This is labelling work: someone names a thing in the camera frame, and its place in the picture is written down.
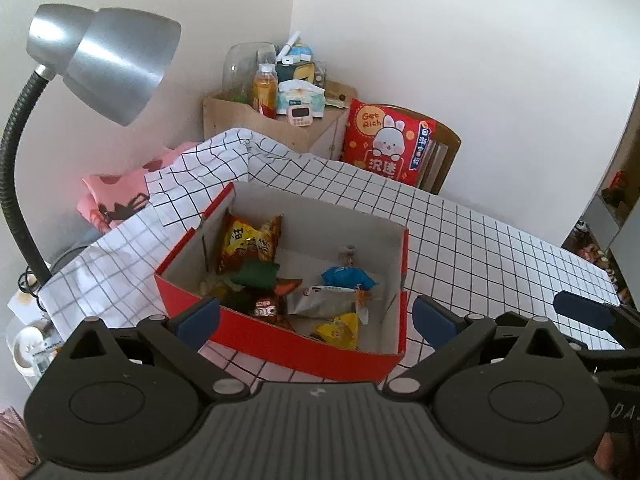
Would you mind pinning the white snack packet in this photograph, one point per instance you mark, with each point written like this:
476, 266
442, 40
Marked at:
324, 301

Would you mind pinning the pink patterned cloth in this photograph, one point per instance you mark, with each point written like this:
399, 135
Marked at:
111, 199

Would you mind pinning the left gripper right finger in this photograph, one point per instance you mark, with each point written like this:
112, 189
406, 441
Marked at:
458, 343

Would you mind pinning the tissue pack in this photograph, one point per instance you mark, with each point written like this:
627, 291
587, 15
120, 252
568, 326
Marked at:
301, 92

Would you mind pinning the white shelf cabinet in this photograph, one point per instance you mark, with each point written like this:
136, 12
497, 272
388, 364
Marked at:
607, 233

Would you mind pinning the orange brown snack bag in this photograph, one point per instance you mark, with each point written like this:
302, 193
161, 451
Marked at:
271, 306

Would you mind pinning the red and white cardboard box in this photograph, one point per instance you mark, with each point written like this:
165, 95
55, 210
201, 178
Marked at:
307, 285

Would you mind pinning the blue snack packet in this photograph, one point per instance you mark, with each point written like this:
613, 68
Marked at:
348, 277

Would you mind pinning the red gold snack bag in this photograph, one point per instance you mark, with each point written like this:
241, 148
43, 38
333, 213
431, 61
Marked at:
241, 241

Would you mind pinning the orange drink bottle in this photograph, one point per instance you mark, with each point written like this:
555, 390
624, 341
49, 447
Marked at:
265, 90

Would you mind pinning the silver desk lamp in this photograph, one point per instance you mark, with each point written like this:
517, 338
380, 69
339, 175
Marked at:
112, 59

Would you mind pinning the brown wooden chair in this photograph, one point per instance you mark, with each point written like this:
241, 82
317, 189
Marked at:
440, 154

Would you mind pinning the small brown candy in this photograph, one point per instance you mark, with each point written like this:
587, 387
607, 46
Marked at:
347, 256

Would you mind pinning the light wooden side cabinet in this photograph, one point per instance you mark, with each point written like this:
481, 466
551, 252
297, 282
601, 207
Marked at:
324, 137

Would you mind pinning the clear glass jar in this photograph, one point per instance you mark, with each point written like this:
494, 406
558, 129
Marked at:
240, 66

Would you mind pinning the white black grid tablecloth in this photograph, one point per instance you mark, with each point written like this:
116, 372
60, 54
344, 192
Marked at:
469, 262

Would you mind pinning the red rabbit cushion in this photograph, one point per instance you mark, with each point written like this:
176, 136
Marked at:
364, 123

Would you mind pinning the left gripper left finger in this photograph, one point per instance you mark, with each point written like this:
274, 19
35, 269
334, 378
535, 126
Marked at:
176, 343

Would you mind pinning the yellow snack packet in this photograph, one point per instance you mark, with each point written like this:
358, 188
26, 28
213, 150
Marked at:
341, 332

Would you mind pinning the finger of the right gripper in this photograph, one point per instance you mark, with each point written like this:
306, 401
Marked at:
586, 311

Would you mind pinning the dark green snack packet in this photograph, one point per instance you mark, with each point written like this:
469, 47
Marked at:
257, 273

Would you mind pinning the pink digital timer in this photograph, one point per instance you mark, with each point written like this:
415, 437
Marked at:
300, 115

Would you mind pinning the yellow green box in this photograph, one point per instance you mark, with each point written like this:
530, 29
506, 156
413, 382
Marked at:
303, 70

